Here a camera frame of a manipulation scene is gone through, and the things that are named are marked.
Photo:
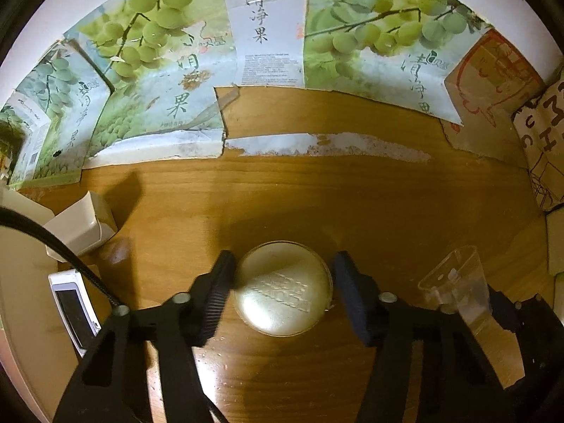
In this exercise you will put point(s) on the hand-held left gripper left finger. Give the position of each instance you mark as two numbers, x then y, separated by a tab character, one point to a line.
218	293

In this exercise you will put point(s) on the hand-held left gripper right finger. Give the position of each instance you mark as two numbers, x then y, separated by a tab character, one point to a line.
352	293

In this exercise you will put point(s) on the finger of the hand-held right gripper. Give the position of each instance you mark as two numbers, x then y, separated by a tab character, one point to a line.
524	339

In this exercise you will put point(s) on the round cream compact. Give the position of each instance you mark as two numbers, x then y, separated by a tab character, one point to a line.
282	288

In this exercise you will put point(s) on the clear plastic packet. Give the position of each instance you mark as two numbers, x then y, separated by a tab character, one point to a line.
458	282

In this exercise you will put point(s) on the white drawer organizer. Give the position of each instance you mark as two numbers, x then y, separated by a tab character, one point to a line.
17	211

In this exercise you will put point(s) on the white device with screen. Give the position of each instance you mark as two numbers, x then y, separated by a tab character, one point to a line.
72	308

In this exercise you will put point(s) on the small cream box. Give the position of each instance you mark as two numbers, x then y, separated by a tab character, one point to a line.
81	224

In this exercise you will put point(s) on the grape printed cardboard sheet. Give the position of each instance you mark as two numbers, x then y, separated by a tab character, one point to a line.
352	31
145	75

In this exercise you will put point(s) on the brown cardboard box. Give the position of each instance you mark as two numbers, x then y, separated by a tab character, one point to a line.
493	75

